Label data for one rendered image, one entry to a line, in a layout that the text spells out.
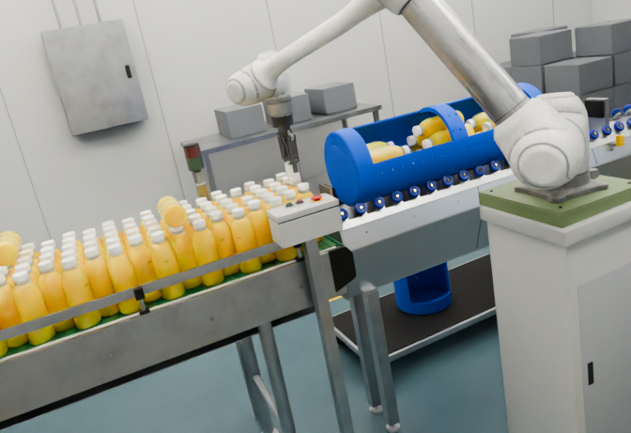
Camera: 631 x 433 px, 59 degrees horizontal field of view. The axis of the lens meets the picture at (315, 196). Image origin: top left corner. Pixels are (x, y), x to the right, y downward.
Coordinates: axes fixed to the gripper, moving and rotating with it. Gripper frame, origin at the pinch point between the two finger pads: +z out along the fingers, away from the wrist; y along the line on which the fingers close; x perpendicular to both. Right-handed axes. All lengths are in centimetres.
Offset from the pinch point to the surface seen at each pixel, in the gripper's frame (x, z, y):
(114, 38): 19, -67, 302
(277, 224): 18.6, 6.3, -31.1
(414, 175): -41.4, 10.5, -11.6
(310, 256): 9.9, 20.0, -29.2
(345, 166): -18.7, 2.6, -3.1
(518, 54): -323, 9, 237
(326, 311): 8.2, 39.4, -29.3
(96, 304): 72, 17, -18
